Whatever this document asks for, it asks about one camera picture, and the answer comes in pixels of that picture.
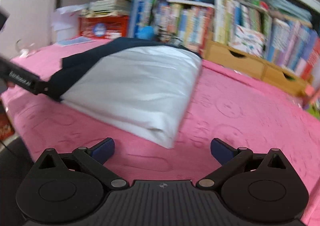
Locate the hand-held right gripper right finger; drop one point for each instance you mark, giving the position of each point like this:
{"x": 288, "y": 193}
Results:
{"x": 221, "y": 151}

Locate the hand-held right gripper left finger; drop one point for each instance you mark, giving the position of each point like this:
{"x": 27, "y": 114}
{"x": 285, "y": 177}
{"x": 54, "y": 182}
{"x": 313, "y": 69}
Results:
{"x": 103, "y": 148}

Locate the white and navy jacket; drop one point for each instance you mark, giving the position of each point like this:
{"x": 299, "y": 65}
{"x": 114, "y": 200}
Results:
{"x": 137, "y": 86}

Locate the pink bed blanket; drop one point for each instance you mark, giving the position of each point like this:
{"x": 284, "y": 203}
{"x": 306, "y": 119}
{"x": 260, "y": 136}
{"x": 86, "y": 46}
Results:
{"x": 237, "y": 116}

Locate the red box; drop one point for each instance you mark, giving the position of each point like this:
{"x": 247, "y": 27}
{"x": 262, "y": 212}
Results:
{"x": 5, "y": 127}

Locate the light blue paper sheet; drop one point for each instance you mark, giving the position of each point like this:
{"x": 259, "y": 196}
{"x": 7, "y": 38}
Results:
{"x": 72, "y": 41}

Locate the loose white paper sheets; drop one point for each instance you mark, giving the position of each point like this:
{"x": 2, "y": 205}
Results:
{"x": 62, "y": 21}

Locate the wooden drawer organizer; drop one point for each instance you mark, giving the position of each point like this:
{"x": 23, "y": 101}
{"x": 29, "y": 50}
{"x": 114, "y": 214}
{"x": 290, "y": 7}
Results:
{"x": 245, "y": 61}

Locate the large red plastic crate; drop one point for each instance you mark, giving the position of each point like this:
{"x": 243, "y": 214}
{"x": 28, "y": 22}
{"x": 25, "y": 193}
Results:
{"x": 112, "y": 28}

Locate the pink dollhouse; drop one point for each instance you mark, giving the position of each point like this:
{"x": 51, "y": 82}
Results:
{"x": 312, "y": 101}

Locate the white printed cardboard box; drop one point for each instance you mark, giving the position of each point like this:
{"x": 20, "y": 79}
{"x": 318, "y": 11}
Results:
{"x": 247, "y": 39}

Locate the stack of paper booklets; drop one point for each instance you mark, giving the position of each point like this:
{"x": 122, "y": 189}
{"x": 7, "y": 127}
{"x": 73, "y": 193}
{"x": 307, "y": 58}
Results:
{"x": 107, "y": 3}

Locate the blue plush ball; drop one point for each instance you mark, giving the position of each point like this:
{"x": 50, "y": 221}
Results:
{"x": 145, "y": 32}

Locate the row of purple-spined books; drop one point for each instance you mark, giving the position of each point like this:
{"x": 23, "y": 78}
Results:
{"x": 292, "y": 46}

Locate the row of colourful picture books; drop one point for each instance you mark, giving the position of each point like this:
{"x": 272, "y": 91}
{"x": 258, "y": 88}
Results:
{"x": 187, "y": 26}

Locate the row of green-spined books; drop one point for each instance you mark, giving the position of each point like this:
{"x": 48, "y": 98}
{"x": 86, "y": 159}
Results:
{"x": 237, "y": 13}

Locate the row of tall blue books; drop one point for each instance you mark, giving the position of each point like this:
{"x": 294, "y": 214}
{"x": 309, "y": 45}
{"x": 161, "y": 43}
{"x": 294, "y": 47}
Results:
{"x": 142, "y": 8}

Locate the folded light blue cloths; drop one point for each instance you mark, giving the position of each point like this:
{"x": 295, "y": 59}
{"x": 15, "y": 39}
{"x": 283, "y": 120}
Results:
{"x": 290, "y": 8}

